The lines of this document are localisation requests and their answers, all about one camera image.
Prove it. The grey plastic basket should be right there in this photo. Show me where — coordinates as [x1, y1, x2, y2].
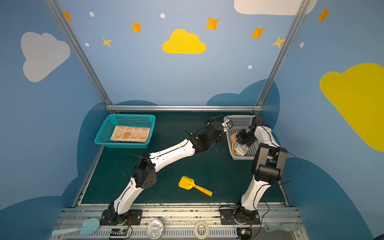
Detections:
[224, 115, 259, 161]

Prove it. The orange patterned towel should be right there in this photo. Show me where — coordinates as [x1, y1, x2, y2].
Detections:
[111, 126, 151, 143]

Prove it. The teal plastic basket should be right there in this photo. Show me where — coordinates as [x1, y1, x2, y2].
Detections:
[94, 114, 156, 149]

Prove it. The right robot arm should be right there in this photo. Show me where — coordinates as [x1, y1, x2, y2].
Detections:
[233, 117, 288, 225]

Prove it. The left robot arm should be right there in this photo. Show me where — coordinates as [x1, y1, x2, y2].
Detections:
[102, 116, 233, 225]

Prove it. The yellow toy shovel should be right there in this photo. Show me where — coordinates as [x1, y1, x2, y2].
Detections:
[179, 176, 213, 197]

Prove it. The right circuit board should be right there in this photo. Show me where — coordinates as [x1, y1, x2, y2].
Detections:
[236, 228, 252, 240]

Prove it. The circuit board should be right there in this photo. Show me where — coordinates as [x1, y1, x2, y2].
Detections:
[109, 228, 129, 239]
[236, 228, 252, 240]

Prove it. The grey-green brush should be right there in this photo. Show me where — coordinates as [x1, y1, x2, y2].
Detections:
[264, 223, 299, 233]

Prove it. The white tape roll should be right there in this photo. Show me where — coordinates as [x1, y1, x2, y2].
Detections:
[194, 221, 210, 240]

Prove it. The clear round lid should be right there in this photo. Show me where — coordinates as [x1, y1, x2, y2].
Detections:
[147, 220, 165, 240]

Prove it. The left circuit board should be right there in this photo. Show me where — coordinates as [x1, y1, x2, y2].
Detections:
[109, 228, 129, 239]

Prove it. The aluminium frame right post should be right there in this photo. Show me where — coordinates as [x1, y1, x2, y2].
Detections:
[252, 0, 312, 116]

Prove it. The aluminium frame post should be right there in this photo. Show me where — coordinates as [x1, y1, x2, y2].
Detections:
[45, 0, 113, 105]
[252, 0, 312, 116]

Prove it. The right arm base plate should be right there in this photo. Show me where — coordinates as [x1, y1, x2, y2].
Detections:
[219, 208, 261, 225]

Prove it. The aluminium front rail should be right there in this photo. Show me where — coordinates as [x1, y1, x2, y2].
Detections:
[50, 203, 309, 240]

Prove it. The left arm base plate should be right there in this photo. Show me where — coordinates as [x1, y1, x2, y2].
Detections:
[100, 209, 143, 226]

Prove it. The aluminium frame left post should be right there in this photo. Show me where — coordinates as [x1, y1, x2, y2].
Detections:
[45, 0, 113, 105]

